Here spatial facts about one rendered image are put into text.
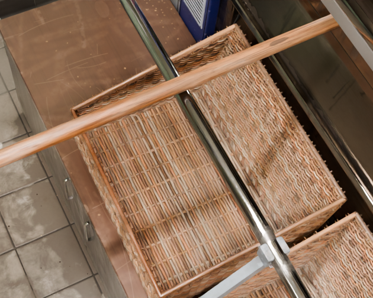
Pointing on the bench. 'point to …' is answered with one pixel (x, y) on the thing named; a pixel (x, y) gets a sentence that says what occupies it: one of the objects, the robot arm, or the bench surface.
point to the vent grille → (196, 9)
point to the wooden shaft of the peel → (157, 93)
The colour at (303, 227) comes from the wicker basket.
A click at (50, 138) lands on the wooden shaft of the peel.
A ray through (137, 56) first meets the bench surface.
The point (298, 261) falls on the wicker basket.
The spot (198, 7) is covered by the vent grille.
